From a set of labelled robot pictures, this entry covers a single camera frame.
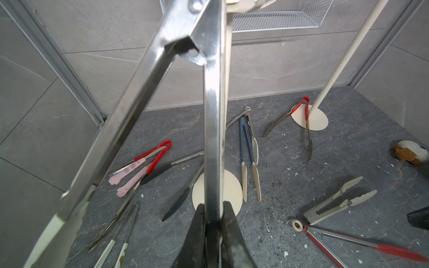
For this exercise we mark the white wire mesh basket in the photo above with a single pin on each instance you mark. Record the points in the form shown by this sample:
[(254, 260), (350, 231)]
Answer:
[(310, 16)]

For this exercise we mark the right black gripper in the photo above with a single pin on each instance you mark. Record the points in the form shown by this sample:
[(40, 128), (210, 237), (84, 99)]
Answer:
[(419, 218)]

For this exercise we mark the blue handled cream tongs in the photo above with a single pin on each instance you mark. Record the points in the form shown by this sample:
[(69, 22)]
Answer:
[(247, 159)]

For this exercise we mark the brown white plush toy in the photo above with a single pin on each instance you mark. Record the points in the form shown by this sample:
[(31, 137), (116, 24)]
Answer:
[(411, 152)]

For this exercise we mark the black tipped steel tongs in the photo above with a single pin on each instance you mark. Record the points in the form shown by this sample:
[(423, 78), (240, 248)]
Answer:
[(179, 199)]

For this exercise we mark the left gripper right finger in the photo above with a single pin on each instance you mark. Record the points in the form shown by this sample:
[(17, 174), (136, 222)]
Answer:
[(234, 253)]

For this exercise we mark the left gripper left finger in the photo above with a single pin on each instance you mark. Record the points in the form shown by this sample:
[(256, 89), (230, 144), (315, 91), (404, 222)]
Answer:
[(192, 253)]

